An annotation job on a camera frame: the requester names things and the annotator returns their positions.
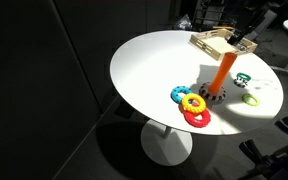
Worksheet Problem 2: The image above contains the clear plastic cup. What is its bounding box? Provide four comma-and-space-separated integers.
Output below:
235, 41, 250, 52

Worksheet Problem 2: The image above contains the wooden slatted tray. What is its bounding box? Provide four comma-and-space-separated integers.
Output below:
188, 28, 258, 62

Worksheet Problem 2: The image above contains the dark green ring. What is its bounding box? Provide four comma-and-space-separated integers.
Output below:
235, 72, 252, 82

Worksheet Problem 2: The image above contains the lime green thin ring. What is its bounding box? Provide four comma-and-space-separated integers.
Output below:
241, 93, 261, 107

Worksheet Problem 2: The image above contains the blue ring with dots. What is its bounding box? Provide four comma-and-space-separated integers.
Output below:
169, 85, 194, 105

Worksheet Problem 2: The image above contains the black and white striped base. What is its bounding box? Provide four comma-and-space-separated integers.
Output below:
198, 81, 227, 105

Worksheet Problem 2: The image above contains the yellow bumpy ring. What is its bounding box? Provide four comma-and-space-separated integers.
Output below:
180, 93, 207, 115

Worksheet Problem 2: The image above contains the orange rod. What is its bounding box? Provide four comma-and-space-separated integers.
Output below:
207, 51, 238, 95

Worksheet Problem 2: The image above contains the white table pedestal base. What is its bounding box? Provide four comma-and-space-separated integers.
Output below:
140, 119, 193, 167

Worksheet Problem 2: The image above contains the dark metal cart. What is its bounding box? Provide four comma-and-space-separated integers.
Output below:
193, 0, 238, 28

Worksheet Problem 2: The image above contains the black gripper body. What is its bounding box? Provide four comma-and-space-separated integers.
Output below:
231, 22, 257, 47

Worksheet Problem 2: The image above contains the black clamp rig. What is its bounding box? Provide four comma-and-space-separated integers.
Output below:
238, 115, 288, 180

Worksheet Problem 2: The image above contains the grey plastic bag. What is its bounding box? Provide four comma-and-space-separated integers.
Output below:
173, 13, 193, 31

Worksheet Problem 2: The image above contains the small black and white ring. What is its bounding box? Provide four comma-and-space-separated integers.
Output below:
233, 77, 249, 89

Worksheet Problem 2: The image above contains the red ring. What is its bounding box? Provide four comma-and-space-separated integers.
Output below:
182, 108, 212, 129

